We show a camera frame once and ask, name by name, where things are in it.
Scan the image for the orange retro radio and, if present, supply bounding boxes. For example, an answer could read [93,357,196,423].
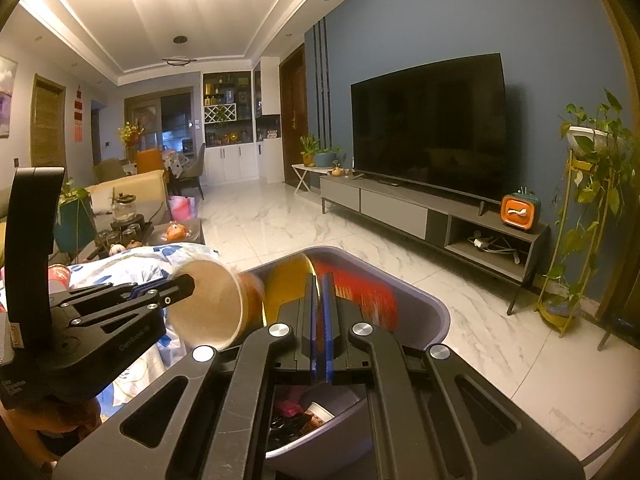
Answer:
[501,186,542,233]

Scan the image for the purple painting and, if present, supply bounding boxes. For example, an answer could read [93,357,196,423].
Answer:
[0,55,18,138]

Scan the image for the plant in blue pot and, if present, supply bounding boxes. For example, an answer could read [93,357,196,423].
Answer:
[314,146,342,168]

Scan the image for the light wooden door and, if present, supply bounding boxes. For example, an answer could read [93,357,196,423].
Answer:
[31,74,67,161]

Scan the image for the grey trash bin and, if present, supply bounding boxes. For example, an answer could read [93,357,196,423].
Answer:
[235,245,449,471]

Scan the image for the white side table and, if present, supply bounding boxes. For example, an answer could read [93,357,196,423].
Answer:
[291,162,331,196]

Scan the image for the white display cabinet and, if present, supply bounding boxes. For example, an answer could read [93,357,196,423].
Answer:
[201,57,283,186]

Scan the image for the dark coffee table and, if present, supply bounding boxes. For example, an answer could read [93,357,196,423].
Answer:
[82,210,207,263]

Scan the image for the dark wooden door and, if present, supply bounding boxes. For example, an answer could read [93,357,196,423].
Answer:
[279,42,307,186]

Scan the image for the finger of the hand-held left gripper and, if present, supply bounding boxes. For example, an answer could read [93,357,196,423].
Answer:
[50,275,196,308]
[55,294,173,332]

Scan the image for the blue floral blanket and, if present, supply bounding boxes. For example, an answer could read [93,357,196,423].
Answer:
[65,242,221,411]

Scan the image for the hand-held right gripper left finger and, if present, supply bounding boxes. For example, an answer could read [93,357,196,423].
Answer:
[52,272,321,480]

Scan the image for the orange chair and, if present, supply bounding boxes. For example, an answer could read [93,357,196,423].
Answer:
[136,149,165,175]

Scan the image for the pink gift bag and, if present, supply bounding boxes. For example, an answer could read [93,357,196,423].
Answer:
[167,195,197,222]

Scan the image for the black television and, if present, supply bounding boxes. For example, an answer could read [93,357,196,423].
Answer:
[350,52,507,211]

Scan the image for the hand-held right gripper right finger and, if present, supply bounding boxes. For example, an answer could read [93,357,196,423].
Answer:
[321,272,586,480]

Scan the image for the grey dining chair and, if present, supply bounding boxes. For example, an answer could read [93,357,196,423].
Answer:
[182,142,207,201]

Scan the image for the red paper cup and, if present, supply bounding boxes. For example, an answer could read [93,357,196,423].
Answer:
[47,266,71,293]

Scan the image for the white power strip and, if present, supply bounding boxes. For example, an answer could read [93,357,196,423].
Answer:
[467,232,521,261]

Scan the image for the potted plant teal pot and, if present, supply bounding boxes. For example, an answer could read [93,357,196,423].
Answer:
[54,177,96,256]

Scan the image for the red cup gold inside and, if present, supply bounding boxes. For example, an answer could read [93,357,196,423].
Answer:
[262,252,401,333]

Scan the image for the glass sliding door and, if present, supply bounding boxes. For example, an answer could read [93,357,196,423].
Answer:
[124,87,196,153]

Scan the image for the black plastic bag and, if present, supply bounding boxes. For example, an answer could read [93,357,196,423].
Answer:
[267,417,311,453]

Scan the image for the grey TV cabinet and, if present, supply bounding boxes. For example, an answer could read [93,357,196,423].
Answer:
[319,172,550,316]

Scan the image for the yellow flowers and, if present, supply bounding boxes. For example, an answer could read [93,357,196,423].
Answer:
[118,121,144,148]

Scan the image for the trailing plant white pot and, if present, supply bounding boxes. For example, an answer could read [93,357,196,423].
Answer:
[542,89,633,301]

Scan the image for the person's left hand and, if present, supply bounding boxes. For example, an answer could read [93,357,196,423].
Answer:
[0,395,103,441]

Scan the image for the glass jar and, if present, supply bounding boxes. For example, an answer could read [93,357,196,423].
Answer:
[111,192,137,223]

